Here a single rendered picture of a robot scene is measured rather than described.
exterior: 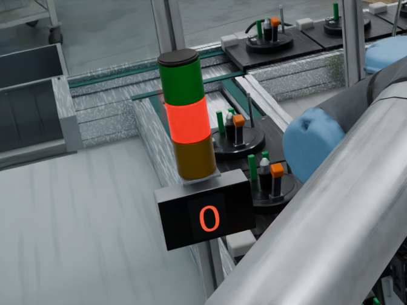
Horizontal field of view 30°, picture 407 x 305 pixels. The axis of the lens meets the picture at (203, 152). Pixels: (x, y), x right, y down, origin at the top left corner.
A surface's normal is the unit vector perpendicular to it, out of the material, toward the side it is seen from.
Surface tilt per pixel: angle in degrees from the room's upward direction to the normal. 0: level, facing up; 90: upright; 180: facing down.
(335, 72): 90
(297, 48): 0
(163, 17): 90
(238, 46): 0
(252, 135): 0
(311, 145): 90
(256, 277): 12
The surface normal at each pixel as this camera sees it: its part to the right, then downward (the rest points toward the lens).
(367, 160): -0.07, -0.73
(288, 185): -0.14, -0.89
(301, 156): -0.72, 0.40
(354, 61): 0.24, 0.40
